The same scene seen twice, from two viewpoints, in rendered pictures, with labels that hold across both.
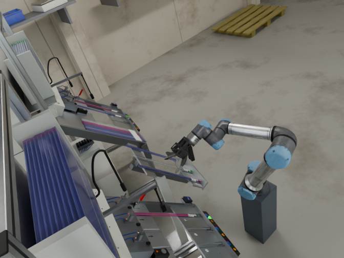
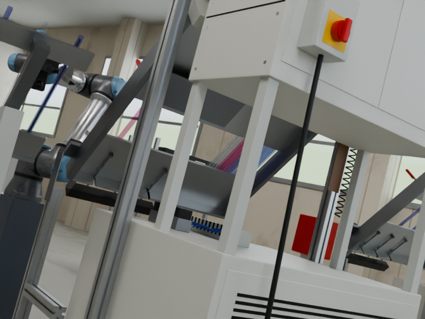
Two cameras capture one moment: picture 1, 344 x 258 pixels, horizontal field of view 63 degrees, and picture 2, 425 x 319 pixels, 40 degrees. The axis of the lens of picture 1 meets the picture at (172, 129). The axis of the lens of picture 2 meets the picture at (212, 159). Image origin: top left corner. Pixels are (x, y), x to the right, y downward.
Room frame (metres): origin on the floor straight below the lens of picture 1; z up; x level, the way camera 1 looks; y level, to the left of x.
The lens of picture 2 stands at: (1.20, 2.04, 0.70)
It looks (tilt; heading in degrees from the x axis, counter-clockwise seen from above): 5 degrees up; 254
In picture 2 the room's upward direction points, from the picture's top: 15 degrees clockwise
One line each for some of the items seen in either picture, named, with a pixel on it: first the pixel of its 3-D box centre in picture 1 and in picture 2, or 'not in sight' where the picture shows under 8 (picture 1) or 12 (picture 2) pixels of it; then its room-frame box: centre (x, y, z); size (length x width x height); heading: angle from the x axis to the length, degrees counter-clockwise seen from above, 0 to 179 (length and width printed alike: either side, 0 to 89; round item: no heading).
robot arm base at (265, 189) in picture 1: (257, 183); (25, 186); (1.21, -0.46, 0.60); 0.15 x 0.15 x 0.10
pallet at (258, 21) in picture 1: (249, 20); not in sight; (5.40, -2.09, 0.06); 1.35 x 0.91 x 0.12; 121
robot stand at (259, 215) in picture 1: (259, 210); (3, 264); (1.21, -0.46, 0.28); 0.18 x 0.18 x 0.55; 31
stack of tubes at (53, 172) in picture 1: (68, 199); not in sight; (0.67, 0.40, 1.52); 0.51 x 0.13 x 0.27; 18
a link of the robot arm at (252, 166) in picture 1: (256, 172); (35, 159); (1.21, -0.45, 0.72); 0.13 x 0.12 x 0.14; 137
